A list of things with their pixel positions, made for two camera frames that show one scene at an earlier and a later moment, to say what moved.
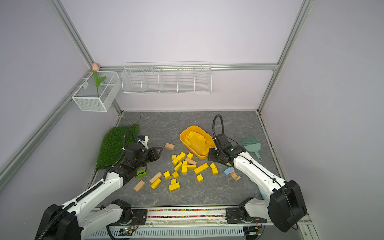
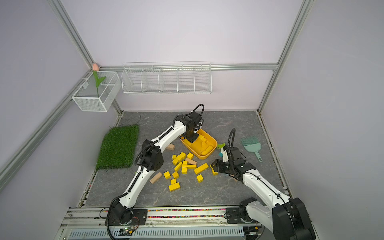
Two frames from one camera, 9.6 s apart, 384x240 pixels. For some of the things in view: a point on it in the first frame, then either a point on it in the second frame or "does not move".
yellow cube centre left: [167, 175] does not move
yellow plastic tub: [197, 141] does not move
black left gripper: [153, 153] -> [193, 140]
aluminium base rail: [197, 223] does not move
